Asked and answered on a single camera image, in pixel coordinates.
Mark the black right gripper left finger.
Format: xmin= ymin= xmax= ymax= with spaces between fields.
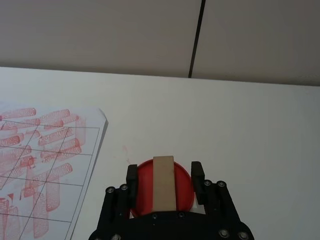
xmin=88 ymin=163 xmax=139 ymax=240

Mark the brown wooden stamp block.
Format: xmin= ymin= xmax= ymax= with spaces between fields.
xmin=152 ymin=155 xmax=177 ymax=213

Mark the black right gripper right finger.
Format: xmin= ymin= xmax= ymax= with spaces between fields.
xmin=191 ymin=161 xmax=256 ymax=240

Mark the round red ink pad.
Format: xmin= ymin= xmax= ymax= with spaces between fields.
xmin=129 ymin=159 xmax=196 ymax=218

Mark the white paper with red stamps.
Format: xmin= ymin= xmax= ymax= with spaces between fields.
xmin=0 ymin=106 xmax=110 ymax=240

